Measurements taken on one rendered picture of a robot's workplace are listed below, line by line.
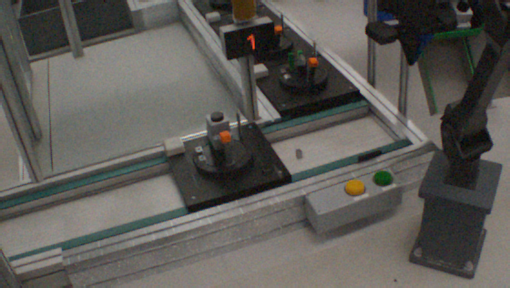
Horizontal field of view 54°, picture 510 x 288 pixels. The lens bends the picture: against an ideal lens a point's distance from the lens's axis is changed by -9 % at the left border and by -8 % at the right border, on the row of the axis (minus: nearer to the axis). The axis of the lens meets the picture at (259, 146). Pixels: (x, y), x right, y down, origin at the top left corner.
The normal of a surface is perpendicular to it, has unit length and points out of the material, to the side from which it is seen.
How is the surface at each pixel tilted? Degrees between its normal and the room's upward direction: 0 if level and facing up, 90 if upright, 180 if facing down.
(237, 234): 90
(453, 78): 45
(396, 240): 0
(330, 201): 0
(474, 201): 0
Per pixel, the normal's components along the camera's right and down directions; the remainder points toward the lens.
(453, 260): -0.48, 0.54
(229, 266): -0.09, -0.81
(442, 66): 0.07, -0.17
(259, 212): 0.34, 0.53
